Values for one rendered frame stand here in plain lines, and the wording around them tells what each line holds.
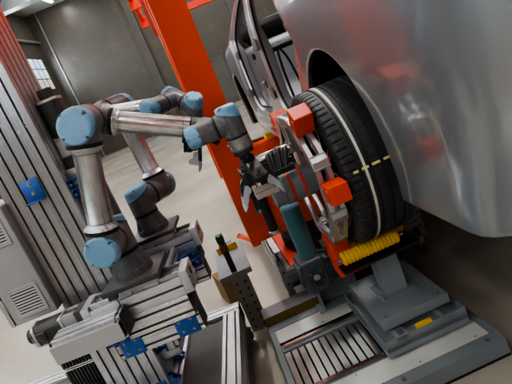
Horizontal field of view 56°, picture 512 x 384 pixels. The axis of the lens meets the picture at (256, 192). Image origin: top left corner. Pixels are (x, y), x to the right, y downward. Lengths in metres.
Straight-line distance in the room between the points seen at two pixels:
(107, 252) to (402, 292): 1.24
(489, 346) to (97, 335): 1.43
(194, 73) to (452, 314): 1.53
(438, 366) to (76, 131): 1.53
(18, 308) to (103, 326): 0.47
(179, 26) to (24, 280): 1.27
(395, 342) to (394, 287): 0.26
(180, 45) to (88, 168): 0.92
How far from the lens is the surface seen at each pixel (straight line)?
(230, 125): 1.54
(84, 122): 1.58
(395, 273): 2.18
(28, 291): 2.13
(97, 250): 1.67
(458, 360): 2.05
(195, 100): 1.99
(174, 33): 2.33
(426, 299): 2.14
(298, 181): 1.91
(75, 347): 1.87
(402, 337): 2.08
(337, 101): 1.79
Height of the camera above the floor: 1.37
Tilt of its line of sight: 14 degrees down
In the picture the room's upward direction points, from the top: 23 degrees counter-clockwise
